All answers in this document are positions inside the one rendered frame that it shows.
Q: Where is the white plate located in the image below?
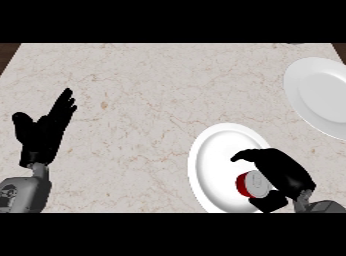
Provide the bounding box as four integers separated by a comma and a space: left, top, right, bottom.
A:
282, 56, 346, 142
187, 122, 281, 214

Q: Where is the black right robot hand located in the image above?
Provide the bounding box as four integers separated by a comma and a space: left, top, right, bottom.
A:
229, 147, 318, 214

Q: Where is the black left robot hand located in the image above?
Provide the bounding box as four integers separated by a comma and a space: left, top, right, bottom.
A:
11, 87, 79, 169

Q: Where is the red can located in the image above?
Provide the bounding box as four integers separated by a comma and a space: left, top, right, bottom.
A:
235, 169, 274, 200

